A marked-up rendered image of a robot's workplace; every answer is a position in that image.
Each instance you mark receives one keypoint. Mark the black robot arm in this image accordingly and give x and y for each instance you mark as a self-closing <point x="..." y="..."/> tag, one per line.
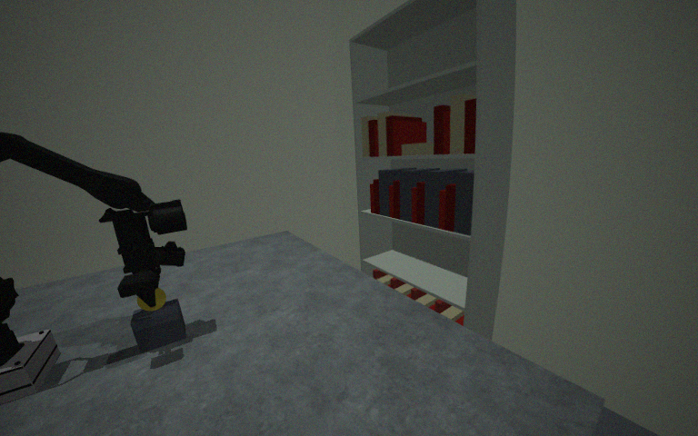
<point x="117" y="191"/>

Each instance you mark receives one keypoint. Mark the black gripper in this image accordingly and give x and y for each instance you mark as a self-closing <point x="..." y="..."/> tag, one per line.
<point x="144" y="280"/>

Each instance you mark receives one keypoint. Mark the gold coin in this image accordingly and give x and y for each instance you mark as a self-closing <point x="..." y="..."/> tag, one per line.
<point x="160" y="298"/>

